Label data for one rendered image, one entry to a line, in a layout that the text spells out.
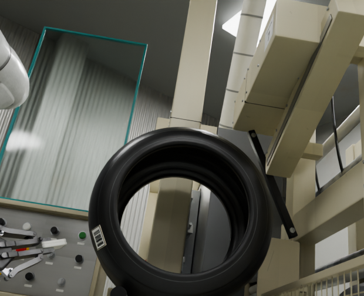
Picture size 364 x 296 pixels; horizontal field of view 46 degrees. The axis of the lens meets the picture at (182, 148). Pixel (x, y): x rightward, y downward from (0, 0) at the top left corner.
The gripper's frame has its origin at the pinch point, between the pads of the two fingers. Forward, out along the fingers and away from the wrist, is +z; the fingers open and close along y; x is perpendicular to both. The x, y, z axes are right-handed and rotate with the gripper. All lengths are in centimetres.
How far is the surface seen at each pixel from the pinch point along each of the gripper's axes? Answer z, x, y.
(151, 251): 52, -17, 2
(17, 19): 174, -189, -307
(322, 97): 67, 59, -15
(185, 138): 39, 24, -20
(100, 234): 15.5, 0.8, -0.7
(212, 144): 45, 29, -15
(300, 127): 73, 47, -13
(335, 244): 421, -90, 18
